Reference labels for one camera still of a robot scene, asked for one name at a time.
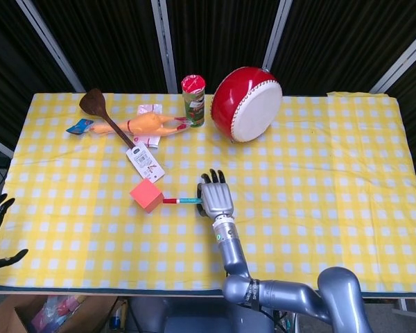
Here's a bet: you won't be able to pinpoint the blue hang tag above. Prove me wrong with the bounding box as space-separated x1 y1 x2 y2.
66 118 94 135

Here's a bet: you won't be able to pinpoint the brown cardboard box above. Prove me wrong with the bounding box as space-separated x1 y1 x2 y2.
0 295 119 333

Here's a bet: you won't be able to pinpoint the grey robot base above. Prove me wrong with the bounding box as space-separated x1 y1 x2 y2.
130 296 275 333

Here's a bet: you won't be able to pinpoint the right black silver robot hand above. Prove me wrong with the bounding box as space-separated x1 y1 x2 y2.
196 169 235 219

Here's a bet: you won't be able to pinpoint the orange rubber chicken toy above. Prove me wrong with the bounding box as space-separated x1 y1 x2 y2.
89 112 191 137

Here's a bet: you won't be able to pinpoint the pink cube block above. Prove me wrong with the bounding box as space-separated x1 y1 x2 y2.
130 178 164 213

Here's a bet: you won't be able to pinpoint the yellow white checkered tablecloth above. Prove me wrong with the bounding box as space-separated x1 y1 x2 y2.
0 90 416 298

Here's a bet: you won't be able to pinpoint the white spatula label card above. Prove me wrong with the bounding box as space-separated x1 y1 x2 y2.
125 142 166 183

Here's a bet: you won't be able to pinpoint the colourful plastic packets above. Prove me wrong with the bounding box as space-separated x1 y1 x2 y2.
30 296 88 331

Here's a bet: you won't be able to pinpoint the dark wooden spatula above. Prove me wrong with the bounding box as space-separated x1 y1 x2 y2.
79 87 136 151

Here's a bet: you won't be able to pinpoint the green Pringles can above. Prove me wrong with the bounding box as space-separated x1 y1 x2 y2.
181 74 208 128

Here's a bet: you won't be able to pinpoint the red white drum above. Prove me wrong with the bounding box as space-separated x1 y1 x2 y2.
210 66 284 144

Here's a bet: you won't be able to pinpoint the red and teal marker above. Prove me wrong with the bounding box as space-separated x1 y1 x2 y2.
162 196 202 205

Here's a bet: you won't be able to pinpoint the white red packaging card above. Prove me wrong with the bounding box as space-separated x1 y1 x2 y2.
133 103 162 149

